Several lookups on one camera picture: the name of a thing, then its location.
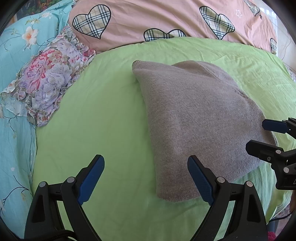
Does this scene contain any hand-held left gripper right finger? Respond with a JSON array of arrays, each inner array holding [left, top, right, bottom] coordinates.
[[187, 155, 269, 241]]

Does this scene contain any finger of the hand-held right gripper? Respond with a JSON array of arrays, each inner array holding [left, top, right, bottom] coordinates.
[[262, 117, 296, 134], [246, 140, 296, 167]]

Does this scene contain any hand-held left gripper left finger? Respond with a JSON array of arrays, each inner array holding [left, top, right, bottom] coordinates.
[[24, 154, 105, 241]]

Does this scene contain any beige knit sweater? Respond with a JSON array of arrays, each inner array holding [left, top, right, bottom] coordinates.
[[132, 60, 278, 202]]

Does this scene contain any green bed sheet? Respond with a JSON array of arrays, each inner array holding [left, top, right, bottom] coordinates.
[[32, 37, 296, 241]]

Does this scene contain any blue floral quilt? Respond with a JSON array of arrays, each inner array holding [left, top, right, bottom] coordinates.
[[0, 0, 77, 223]]

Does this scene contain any floral ruffled pillow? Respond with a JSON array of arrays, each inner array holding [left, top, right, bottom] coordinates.
[[0, 25, 96, 127]]

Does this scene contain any pink heart print quilt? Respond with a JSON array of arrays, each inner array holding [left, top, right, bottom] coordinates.
[[68, 0, 278, 55]]

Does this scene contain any framed landscape painting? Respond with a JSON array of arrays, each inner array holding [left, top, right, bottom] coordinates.
[[38, 0, 70, 7]]

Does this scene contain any black cable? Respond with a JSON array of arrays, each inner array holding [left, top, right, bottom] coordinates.
[[269, 210, 292, 222]]

